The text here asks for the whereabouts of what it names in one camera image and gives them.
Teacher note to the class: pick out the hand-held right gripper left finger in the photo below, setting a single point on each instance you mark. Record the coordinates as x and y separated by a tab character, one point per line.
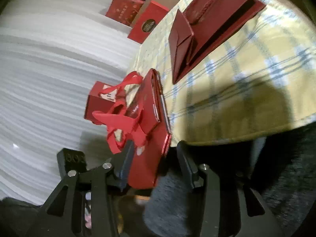
127	160

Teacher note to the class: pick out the large dark red paper bag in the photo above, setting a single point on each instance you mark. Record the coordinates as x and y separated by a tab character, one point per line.
222	17

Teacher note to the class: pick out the yellow checked tablecloth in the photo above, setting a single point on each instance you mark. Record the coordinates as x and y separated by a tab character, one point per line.
246	91

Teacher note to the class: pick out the large red gift bag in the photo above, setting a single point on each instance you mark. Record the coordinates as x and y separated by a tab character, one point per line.
150	128

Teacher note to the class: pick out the red chocolate gift bag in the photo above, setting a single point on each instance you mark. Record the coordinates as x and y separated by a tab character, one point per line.
148	22

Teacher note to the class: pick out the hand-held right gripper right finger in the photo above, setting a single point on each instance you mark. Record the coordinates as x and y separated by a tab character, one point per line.
187	163

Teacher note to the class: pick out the red patterned gift box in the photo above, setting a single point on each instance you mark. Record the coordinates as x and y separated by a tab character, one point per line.
121	7

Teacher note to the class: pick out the small labelled red gift bag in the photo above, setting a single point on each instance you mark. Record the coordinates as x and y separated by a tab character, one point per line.
96	103

